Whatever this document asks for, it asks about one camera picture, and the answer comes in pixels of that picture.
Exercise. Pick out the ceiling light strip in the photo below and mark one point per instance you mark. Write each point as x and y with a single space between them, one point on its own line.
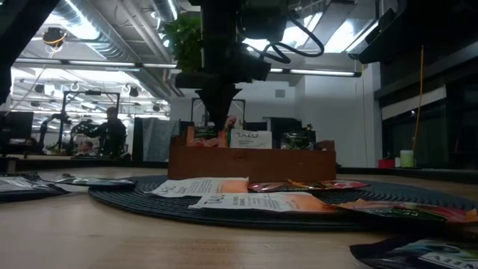
321 72
101 62

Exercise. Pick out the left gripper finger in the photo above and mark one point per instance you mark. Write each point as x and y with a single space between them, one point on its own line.
219 104

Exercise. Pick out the person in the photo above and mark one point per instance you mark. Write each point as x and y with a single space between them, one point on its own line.
231 121
112 134
86 146

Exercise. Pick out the background black rig frame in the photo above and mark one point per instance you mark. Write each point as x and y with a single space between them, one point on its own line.
91 93
244 108

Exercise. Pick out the round dark woven placemat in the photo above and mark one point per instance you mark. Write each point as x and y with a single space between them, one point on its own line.
149 209

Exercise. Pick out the white and orange tea packet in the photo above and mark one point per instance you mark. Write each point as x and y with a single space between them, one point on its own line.
201 187
261 201
250 139

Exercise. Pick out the black cabinet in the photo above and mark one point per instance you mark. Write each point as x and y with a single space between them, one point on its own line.
285 125

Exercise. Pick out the black tea packet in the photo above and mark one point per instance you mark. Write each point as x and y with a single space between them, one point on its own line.
95 182
297 140
422 254
22 187

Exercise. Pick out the grey wall vent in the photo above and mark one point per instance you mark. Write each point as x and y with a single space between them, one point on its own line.
280 93

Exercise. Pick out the red box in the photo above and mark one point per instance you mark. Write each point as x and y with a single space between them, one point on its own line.
386 163

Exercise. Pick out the wooden three-compartment tray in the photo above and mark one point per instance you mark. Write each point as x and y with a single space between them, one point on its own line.
254 164

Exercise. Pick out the grey partition cloth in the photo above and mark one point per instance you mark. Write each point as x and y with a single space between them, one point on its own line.
158 140

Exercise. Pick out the pale green cup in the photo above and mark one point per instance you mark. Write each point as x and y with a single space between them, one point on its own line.
407 158

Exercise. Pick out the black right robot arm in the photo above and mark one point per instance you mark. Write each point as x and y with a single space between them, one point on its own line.
429 22

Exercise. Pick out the green potted plant black pot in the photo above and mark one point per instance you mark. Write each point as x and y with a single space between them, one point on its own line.
185 45

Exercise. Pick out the black monitor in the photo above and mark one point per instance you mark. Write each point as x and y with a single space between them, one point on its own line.
16 125

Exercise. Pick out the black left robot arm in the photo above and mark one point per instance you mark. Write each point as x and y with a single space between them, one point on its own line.
15 45

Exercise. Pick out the background black robot arm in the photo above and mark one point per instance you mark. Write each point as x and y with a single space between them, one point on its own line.
52 125

